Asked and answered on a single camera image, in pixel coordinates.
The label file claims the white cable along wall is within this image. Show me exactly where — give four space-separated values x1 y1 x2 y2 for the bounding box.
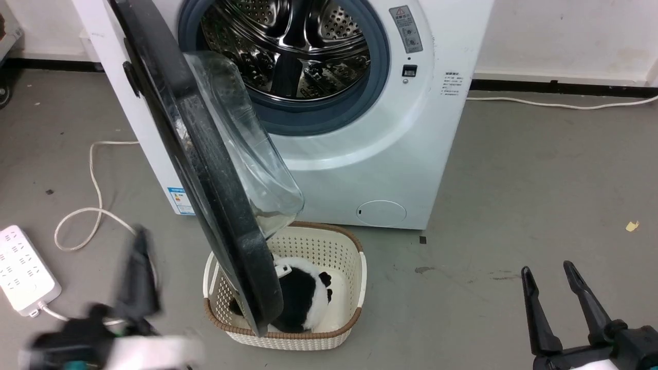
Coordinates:
466 94 658 110

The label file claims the white front-load washing machine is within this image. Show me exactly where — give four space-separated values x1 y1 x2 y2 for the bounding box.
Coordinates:
72 0 495 230

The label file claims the small printed text sticker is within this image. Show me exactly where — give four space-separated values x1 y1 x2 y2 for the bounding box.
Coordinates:
443 71 464 98

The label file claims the black and white panda plush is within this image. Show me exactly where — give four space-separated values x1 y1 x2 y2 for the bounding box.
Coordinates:
229 255 334 334

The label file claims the grey warning label plate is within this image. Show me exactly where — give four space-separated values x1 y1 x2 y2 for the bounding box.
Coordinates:
389 5 424 54

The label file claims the stainless steel washer drum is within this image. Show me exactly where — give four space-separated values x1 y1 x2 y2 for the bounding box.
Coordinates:
200 0 371 99

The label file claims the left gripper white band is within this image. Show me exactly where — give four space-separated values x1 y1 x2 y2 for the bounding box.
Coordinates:
20 226 207 370

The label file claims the cream brown-trimmed laundry basket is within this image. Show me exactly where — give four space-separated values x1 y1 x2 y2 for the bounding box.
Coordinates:
203 221 368 352

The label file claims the round drain filter cover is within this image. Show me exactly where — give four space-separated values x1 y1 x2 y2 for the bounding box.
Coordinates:
356 199 408 226

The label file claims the white looped power cable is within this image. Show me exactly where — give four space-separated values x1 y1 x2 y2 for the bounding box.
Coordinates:
37 140 156 326

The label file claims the blue energy label sticker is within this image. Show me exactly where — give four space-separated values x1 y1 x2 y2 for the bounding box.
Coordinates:
167 186 195 216

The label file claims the white power strip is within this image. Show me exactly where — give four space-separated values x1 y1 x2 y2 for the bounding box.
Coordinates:
0 225 62 318

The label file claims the black-rimmed glass washer door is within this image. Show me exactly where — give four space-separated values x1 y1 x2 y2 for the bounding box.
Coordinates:
105 0 305 337

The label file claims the metal cart with black wheel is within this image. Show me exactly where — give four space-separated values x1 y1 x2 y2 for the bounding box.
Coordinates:
0 10 24 109

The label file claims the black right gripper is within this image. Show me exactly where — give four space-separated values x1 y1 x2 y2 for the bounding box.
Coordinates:
521 260 658 370

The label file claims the grey rubber door gasket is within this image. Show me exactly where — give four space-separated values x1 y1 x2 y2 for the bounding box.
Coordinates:
178 0 391 137

